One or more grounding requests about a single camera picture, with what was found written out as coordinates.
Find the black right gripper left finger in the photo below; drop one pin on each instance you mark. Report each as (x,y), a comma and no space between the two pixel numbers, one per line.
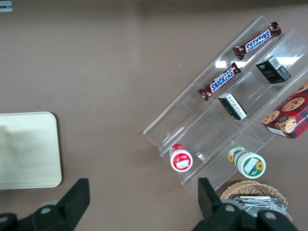
(72,199)

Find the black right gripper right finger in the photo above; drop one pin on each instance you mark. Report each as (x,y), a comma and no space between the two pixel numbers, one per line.
(211,204)

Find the woven wicker basket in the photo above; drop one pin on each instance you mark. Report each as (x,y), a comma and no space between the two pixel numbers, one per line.
(250,187)

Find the foil wrapped sandwich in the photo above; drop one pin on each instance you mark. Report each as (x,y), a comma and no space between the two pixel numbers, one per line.
(260,204)

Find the cream rectangular tray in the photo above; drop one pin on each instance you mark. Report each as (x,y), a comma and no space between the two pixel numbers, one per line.
(26,149)

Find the red lidded yogurt cup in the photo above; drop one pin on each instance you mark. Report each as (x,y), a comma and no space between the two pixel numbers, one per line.
(180,160)

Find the green sunflower yogurt cup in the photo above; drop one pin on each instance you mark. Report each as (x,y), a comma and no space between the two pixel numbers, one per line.
(247,162)

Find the clear acrylic tiered display shelf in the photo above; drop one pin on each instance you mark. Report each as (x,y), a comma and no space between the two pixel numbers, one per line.
(216,125)

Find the black box with white label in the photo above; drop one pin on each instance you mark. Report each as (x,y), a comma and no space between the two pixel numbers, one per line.
(232,106)

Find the red plaid cookie box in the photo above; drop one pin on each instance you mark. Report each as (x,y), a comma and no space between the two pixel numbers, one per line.
(291,113)

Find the Snickers chocolate bar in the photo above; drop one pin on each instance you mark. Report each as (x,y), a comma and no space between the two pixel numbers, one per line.
(257,41)
(220,81)

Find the black box with gold print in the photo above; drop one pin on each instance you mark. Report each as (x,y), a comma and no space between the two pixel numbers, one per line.
(269,72)

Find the grey white striped panel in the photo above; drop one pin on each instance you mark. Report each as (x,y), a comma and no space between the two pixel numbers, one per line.
(5,6)

